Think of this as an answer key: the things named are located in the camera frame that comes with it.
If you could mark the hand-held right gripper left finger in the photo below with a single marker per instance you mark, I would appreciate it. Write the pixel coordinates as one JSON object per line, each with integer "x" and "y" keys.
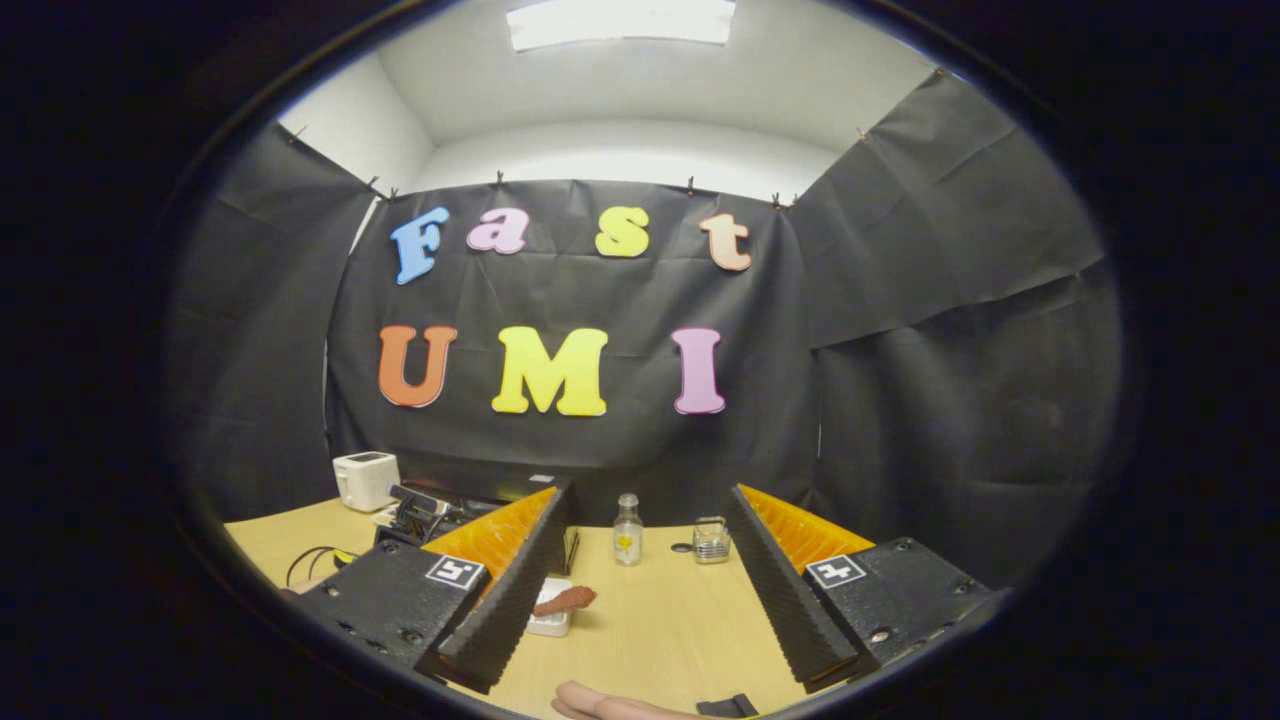
{"x": 515, "y": 590}

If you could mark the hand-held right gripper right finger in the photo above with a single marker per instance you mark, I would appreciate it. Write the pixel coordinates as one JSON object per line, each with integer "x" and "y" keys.
{"x": 780, "y": 595}

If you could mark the black electric oven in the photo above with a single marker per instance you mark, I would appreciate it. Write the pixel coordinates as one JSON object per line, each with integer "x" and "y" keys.
{"x": 500, "y": 487}

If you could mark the white rectangular dish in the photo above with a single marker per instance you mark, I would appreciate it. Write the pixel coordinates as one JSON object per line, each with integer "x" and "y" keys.
{"x": 550, "y": 626}

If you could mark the white toaster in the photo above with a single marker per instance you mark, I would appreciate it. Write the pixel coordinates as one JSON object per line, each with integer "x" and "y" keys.
{"x": 365, "y": 480}

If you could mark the clear glass cup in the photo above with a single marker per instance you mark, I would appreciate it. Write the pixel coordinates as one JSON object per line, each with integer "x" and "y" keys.
{"x": 711, "y": 545}

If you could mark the small clear glass bottle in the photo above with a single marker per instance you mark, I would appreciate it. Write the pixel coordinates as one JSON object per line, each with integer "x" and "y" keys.
{"x": 628, "y": 540}

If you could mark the black backdrop cloth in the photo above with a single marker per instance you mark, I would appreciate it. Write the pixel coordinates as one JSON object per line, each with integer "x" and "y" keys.
{"x": 950, "y": 400}

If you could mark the row of cloth clips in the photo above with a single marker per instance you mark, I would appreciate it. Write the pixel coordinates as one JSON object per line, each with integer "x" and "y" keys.
{"x": 498, "y": 180}

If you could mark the large ceiling light panel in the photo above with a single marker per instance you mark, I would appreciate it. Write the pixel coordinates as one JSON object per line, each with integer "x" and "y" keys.
{"x": 620, "y": 22}

